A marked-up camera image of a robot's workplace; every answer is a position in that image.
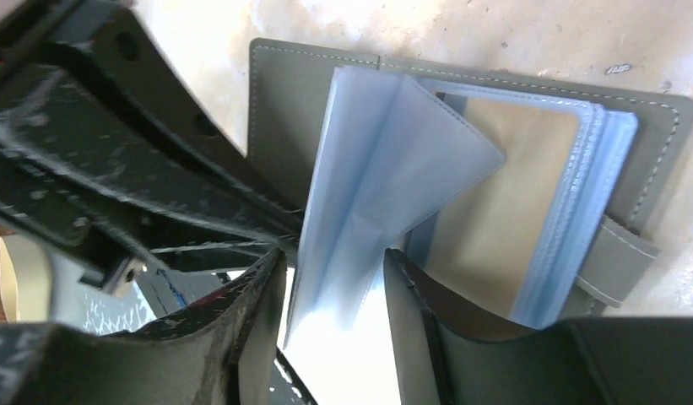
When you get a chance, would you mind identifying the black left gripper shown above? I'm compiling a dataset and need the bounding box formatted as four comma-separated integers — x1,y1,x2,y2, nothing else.
0,1,301,291

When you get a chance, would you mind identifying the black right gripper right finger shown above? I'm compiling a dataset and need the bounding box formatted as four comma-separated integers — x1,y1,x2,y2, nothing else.
383,249,693,404

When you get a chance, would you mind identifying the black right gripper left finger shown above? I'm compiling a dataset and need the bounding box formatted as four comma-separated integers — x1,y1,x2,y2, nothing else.
0,249,286,404

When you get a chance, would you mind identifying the gold credit card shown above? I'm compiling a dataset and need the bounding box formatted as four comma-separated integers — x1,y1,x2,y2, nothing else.
424,98,578,317

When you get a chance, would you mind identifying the grey card holder wallet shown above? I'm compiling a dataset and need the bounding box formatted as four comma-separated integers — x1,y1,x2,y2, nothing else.
247,38,693,317

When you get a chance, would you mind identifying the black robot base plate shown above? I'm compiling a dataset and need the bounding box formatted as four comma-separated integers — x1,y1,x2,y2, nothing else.
268,348,317,405

